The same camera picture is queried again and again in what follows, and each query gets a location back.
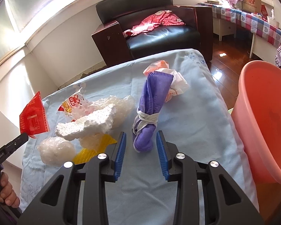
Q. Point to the red small gift bag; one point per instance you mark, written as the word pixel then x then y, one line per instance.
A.
pixel 264 12

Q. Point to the red plastic bag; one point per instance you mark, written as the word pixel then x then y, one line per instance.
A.
pixel 33 119

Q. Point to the white tissue container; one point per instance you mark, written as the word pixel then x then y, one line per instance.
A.
pixel 272 20

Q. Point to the white styrofoam piece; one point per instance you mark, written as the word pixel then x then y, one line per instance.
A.
pixel 100 121

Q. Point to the light blue floral tablecloth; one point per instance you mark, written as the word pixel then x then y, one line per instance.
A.
pixel 197 121

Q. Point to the purple cloth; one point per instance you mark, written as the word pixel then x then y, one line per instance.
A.
pixel 145 123

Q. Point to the clear red snack wrapper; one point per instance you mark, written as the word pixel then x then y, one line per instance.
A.
pixel 73 104

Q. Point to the red patterned cloth on armchair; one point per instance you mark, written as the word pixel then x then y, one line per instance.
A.
pixel 160 18

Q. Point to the yellow foam fruit net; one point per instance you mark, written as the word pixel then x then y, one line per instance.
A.
pixel 92 146

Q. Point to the black leather armchair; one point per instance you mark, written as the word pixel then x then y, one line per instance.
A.
pixel 119 15

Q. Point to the checkered red blue tablecloth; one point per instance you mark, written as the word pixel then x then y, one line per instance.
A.
pixel 255 25

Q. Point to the brown paper shopping bag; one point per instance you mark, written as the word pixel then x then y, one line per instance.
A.
pixel 251 6

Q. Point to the white plastic bag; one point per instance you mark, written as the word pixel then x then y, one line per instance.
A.
pixel 55 151

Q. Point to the pink plastic trash bucket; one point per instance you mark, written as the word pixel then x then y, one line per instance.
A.
pixel 257 118

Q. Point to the white foam net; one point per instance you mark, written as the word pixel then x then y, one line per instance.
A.
pixel 123 106

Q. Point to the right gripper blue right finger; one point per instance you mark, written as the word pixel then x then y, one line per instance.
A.
pixel 162 153

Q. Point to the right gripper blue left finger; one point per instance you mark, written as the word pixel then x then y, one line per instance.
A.
pixel 119 155

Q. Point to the orange white wrapper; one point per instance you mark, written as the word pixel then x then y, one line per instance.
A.
pixel 171 80

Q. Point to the person's left hand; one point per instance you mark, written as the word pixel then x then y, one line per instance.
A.
pixel 8 195

